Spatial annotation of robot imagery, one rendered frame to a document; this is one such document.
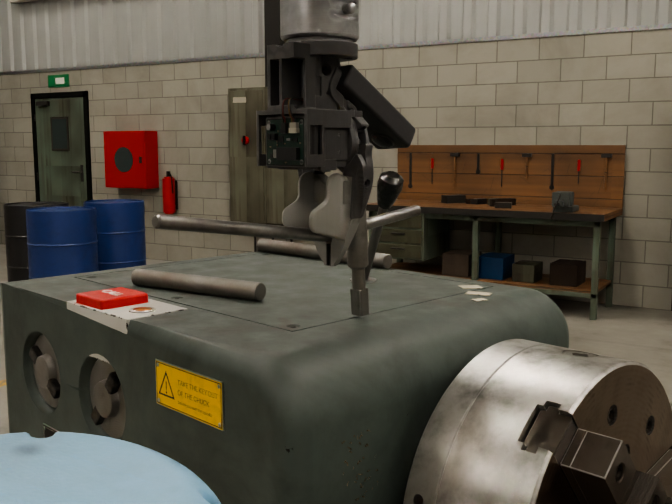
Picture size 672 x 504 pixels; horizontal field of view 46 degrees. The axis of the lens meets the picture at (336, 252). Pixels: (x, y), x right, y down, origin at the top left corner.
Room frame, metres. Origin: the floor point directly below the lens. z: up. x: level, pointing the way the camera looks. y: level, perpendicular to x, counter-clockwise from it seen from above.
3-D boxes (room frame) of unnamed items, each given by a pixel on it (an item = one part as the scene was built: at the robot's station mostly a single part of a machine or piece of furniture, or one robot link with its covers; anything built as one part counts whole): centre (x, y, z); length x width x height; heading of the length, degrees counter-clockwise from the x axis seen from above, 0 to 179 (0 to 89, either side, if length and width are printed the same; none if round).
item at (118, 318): (0.87, 0.24, 1.23); 0.13 x 0.08 x 0.06; 45
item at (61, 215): (6.82, 2.40, 0.44); 0.59 x 0.59 x 0.88
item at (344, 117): (0.76, 0.02, 1.47); 0.09 x 0.08 x 0.12; 135
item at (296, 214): (0.77, 0.03, 1.36); 0.06 x 0.03 x 0.09; 135
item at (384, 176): (0.96, -0.06, 1.38); 0.04 x 0.03 x 0.05; 45
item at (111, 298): (0.88, 0.26, 1.26); 0.06 x 0.06 x 0.02; 45
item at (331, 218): (0.75, 0.01, 1.36); 0.06 x 0.03 x 0.09; 135
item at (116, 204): (7.75, 2.20, 0.44); 0.59 x 0.59 x 0.88
